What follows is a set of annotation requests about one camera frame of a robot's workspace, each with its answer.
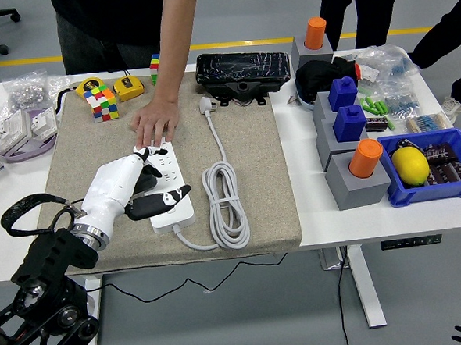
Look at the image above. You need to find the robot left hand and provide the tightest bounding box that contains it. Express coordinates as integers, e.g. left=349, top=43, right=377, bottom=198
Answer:
left=71, top=143, right=196, bottom=246

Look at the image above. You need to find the person's left hand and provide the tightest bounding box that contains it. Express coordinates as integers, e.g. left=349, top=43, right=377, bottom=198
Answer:
left=128, top=97, right=182, bottom=151

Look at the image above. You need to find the white power strip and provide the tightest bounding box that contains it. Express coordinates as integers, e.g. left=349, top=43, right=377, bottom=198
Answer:
left=132, top=139, right=198, bottom=237

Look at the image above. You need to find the square yellow tape measure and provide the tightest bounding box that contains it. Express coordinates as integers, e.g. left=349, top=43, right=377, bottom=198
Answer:
left=112, top=67, right=146, bottom=104

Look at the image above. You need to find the colourful puzzle cube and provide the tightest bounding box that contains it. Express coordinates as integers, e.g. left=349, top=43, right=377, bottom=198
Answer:
left=148, top=53, right=162, bottom=87
left=83, top=84, right=120, bottom=124

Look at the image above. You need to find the round yellow tape measure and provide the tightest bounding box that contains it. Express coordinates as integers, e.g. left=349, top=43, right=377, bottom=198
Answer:
left=53, top=75, right=109, bottom=114

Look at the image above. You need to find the purple tray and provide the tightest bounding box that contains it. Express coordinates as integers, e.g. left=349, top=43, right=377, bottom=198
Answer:
left=0, top=105, right=61, bottom=164

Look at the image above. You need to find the white socket box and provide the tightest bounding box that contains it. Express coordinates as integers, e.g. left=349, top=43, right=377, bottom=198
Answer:
left=0, top=108, right=33, bottom=155
left=29, top=106, right=60, bottom=139

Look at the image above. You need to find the black film-wrapped device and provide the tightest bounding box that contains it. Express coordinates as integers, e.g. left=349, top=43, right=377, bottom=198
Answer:
left=194, top=48, right=293, bottom=109

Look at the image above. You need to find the black table control panel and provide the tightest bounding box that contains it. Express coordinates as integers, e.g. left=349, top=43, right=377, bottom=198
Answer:
left=379, top=233, right=443, bottom=251

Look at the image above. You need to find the person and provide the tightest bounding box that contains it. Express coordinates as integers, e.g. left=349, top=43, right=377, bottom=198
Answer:
left=405, top=0, right=461, bottom=127
left=50, top=0, right=208, bottom=155
left=319, top=0, right=416, bottom=53

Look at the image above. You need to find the grey-brown mat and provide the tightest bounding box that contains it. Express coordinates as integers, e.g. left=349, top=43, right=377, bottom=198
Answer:
left=28, top=65, right=304, bottom=277

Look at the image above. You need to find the clear bag of metal nuts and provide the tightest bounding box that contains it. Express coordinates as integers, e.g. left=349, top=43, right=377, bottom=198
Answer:
left=0, top=66, right=74, bottom=121

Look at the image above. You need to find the blue plastic bin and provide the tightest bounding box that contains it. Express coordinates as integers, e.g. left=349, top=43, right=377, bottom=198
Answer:
left=376, top=126, right=461, bottom=209

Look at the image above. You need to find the dark brown capacitor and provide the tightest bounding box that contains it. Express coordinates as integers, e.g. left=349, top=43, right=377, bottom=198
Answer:
left=428, top=160, right=461, bottom=187
left=423, top=141, right=459, bottom=165

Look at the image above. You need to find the white blue round dish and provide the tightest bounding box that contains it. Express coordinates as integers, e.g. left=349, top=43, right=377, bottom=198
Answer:
left=294, top=76, right=318, bottom=113

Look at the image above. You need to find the grey under-table box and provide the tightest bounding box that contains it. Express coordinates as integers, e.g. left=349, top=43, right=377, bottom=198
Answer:
left=316, top=246, right=349, bottom=272

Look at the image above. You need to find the grey square block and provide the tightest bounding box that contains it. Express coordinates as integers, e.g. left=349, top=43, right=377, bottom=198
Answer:
left=313, top=115, right=372, bottom=173
left=323, top=149, right=394, bottom=213
left=289, top=33, right=335, bottom=71
left=310, top=89, right=363, bottom=123

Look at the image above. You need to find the yellow lemon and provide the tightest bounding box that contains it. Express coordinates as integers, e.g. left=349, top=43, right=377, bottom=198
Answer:
left=391, top=146, right=431, bottom=189

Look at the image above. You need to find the black cloth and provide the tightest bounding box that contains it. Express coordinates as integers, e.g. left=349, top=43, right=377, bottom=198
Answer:
left=293, top=55, right=362, bottom=103

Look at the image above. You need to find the orange cylinder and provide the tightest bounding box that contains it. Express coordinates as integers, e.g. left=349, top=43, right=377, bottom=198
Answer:
left=302, top=16, right=329, bottom=52
left=347, top=137, right=386, bottom=180

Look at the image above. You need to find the blue block with knob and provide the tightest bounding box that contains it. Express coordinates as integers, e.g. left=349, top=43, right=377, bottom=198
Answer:
left=331, top=104, right=369, bottom=144
left=326, top=75, right=359, bottom=113

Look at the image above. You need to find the clear bag of tan resistors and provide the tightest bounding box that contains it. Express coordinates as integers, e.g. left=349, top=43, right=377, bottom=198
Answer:
left=405, top=111, right=454, bottom=134

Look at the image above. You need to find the red white labelled item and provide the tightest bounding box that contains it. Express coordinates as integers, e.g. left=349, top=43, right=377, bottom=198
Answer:
left=353, top=61, right=381, bottom=84

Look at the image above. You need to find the dark printed capacitor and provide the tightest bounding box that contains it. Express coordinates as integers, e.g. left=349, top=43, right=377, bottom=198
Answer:
left=363, top=116, right=389, bottom=133

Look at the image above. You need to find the clear bag of blue resistors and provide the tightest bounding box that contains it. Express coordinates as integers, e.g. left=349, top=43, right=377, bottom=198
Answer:
left=381, top=78, right=422, bottom=117

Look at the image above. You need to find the large clear bag of resistors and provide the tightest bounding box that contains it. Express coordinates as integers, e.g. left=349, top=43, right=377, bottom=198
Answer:
left=353, top=41, right=421, bottom=86

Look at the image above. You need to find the white cord with plug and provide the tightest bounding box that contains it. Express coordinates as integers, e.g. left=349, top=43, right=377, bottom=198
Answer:
left=165, top=94, right=252, bottom=254

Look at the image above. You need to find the thin black plug cord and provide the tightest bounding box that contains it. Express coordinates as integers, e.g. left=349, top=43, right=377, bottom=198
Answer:
left=85, top=253, right=291, bottom=307

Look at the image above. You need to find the black hanging cable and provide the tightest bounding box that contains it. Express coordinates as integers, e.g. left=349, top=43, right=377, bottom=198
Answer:
left=334, top=246, right=354, bottom=345

